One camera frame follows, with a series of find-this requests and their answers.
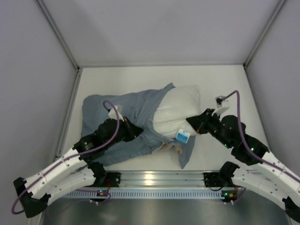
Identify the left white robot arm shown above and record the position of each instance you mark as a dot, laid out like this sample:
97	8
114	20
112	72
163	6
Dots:
77	168

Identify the slotted cable duct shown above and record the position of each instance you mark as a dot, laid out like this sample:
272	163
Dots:
152	194

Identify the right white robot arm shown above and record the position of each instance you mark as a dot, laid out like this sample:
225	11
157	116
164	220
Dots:
280	186

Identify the aluminium frame post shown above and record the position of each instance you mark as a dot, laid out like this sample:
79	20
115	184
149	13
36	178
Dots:
47	15
264	32

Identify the aluminium mounting rail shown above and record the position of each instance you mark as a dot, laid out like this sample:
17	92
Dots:
162	179

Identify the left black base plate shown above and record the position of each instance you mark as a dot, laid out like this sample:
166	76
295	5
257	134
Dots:
112	180

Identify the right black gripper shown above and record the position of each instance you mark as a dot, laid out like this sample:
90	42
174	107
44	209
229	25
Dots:
202	122

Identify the blue pillowcase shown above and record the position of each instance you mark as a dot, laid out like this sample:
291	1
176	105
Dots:
139	108

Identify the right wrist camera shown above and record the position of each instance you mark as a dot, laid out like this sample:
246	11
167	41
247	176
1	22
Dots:
222	105

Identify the left aluminium frame post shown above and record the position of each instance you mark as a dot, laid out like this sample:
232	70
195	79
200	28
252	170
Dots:
47	15

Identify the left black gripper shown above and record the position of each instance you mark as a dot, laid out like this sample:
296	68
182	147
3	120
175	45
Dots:
129	127

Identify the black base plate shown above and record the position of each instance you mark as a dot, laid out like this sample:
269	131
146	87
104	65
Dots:
212	180
112	180

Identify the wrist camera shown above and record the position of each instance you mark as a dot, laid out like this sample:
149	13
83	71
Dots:
222	105
115	113

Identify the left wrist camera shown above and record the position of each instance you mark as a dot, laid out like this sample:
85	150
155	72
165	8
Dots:
115	113

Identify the right aluminium frame post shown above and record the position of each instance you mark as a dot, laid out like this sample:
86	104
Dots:
264	32

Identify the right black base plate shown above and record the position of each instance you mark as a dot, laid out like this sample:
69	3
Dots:
212	180

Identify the white pillow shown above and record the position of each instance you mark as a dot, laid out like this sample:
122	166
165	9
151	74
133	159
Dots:
177	105

